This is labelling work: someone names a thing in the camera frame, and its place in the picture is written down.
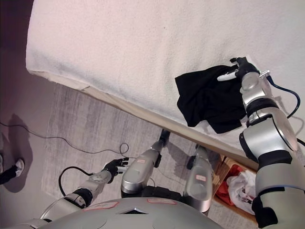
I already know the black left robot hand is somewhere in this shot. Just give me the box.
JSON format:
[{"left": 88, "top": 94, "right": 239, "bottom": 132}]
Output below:
[{"left": 104, "top": 156, "right": 131, "bottom": 184}]

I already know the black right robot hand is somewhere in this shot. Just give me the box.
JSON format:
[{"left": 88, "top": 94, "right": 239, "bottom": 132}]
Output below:
[{"left": 216, "top": 56, "right": 260, "bottom": 82}]

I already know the black garment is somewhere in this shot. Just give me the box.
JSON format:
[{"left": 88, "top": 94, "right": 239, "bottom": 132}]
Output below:
[{"left": 175, "top": 64, "right": 250, "bottom": 134}]

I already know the wicker laundry basket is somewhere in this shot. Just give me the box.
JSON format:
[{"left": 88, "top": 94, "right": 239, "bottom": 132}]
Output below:
[{"left": 211, "top": 154, "right": 260, "bottom": 226}]

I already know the white bed mattress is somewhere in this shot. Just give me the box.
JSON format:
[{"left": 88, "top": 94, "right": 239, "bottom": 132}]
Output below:
[{"left": 25, "top": 0, "right": 305, "bottom": 158}]

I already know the white clothes pile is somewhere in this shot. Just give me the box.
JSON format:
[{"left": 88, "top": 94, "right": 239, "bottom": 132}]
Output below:
[{"left": 225, "top": 170, "right": 258, "bottom": 216}]

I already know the silver left robot leg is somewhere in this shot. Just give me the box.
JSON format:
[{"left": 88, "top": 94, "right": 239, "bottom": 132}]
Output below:
[{"left": 121, "top": 140, "right": 163, "bottom": 199}]

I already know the silver robot leg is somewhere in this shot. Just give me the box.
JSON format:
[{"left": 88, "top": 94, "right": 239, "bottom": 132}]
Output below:
[
  {"left": 183, "top": 144, "right": 214, "bottom": 213},
  {"left": 121, "top": 140, "right": 163, "bottom": 199}
]

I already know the red-bordered white label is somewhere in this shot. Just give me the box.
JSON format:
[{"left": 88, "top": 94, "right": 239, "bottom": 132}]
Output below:
[
  {"left": 83, "top": 201, "right": 119, "bottom": 212},
  {"left": 146, "top": 198, "right": 177, "bottom": 206}
]

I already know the grey robot torso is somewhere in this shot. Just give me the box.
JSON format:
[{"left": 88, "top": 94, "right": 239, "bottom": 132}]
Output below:
[{"left": 14, "top": 186, "right": 224, "bottom": 229}]

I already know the black left robot foot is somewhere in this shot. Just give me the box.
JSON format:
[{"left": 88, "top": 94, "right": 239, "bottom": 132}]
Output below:
[{"left": 159, "top": 128, "right": 172, "bottom": 144}]

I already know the black robot foot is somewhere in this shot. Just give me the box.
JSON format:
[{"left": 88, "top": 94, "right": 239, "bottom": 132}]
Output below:
[
  {"left": 186, "top": 155, "right": 197, "bottom": 171},
  {"left": 159, "top": 128, "right": 172, "bottom": 144}
]

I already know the white garment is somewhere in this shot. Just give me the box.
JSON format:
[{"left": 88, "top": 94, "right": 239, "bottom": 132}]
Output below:
[{"left": 195, "top": 115, "right": 250, "bottom": 138}]

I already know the black right robot foot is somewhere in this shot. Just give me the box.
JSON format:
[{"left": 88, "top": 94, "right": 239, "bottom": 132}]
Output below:
[{"left": 186, "top": 155, "right": 197, "bottom": 171}]

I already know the silver right robot leg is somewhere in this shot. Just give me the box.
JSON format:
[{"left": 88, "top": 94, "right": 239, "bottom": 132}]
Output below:
[{"left": 183, "top": 144, "right": 214, "bottom": 213}]

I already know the white shoe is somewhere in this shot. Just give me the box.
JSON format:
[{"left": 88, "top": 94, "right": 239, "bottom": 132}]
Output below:
[{"left": 14, "top": 159, "right": 25, "bottom": 177}]

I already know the black trouser leg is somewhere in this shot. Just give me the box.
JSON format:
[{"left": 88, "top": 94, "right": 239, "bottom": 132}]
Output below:
[{"left": 0, "top": 164, "right": 19, "bottom": 186}]

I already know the red garment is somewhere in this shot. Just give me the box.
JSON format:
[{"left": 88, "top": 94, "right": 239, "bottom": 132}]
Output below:
[{"left": 215, "top": 164, "right": 242, "bottom": 207}]

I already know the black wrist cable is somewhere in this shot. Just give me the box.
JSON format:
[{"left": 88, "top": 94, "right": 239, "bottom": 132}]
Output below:
[{"left": 58, "top": 166, "right": 93, "bottom": 198}]

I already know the blue wrist cable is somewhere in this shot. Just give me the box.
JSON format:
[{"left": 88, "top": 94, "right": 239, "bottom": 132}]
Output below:
[{"left": 266, "top": 73, "right": 302, "bottom": 119}]

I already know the thin grey floor cable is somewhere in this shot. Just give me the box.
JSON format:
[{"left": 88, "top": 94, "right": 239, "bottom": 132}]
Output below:
[{"left": 0, "top": 122, "right": 138, "bottom": 161}]

